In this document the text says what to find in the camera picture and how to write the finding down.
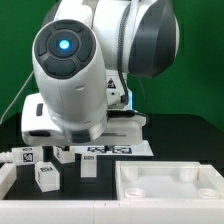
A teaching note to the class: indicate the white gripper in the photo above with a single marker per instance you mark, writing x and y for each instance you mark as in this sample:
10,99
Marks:
123,128

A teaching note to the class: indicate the white square table top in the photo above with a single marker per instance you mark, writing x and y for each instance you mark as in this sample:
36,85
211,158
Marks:
141,180

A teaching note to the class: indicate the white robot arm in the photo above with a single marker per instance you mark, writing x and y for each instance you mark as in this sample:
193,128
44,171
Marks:
80,58

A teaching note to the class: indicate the white left fence block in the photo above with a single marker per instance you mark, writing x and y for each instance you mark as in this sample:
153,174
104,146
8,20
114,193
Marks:
8,176

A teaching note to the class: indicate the white sheet with tags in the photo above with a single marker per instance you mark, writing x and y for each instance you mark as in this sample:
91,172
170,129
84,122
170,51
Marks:
142,149

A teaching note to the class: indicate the white front fence wall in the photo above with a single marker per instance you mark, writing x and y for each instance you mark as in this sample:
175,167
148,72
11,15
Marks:
111,212

